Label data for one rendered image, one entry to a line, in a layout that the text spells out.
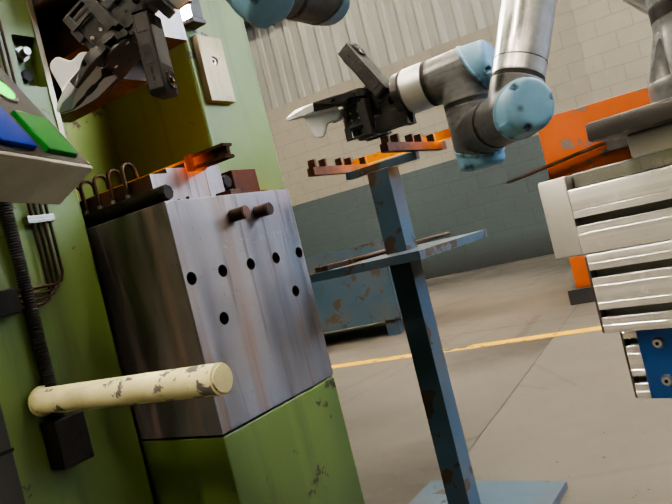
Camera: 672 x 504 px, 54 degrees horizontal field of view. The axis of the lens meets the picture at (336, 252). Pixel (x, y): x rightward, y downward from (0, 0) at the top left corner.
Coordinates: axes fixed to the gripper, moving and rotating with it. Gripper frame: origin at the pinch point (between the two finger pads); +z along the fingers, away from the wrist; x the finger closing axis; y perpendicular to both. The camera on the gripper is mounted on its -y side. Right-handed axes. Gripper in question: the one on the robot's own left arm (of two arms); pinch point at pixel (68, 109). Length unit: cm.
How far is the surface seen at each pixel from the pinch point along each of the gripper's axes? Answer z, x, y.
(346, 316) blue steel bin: 72, -416, -53
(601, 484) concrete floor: -10, -89, -125
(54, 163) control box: 5.6, 3.5, -5.5
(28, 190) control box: 10.7, 3.8, -5.5
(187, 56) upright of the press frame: -10, -73, 26
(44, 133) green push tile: 4.5, 1.4, -0.5
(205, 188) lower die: 4.0, -48.1, -8.1
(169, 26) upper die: -14, -49, 22
